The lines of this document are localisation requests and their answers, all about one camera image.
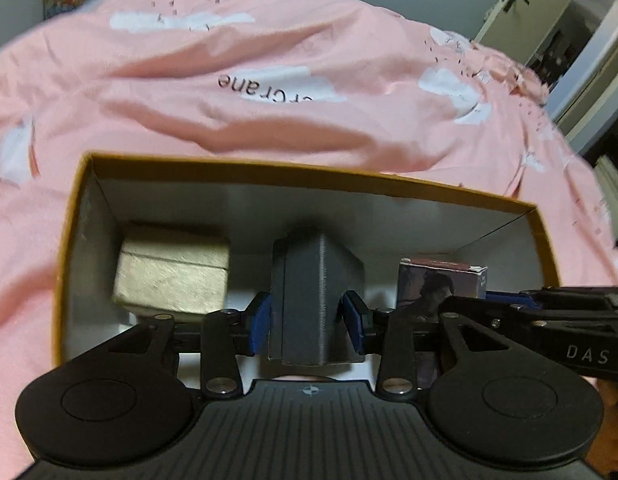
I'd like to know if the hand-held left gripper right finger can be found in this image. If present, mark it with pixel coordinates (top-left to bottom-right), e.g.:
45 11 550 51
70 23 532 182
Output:
341 290 535 400

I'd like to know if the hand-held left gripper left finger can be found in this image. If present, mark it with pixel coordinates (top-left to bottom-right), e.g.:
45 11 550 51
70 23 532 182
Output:
86 290 273 400

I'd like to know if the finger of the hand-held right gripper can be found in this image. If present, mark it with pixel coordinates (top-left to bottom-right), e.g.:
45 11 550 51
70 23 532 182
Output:
484 287 545 311

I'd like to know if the dark grey box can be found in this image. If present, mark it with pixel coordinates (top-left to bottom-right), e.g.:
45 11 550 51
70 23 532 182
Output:
266 230 366 367

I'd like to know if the picture printed box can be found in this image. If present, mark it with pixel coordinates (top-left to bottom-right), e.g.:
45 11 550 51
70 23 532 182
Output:
396 257 489 391

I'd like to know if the gold textured box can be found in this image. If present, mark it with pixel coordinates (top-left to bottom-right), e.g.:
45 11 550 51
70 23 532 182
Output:
111 224 232 318

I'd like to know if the orange cardboard box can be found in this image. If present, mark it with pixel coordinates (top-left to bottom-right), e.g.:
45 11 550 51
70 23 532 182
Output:
51 152 563 377

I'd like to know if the person's right forearm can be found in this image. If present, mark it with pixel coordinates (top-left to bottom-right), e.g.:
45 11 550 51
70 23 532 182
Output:
584 378 618 480

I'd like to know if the pink printed blanket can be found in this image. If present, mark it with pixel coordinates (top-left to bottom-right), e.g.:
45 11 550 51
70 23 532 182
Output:
0 0 618 480

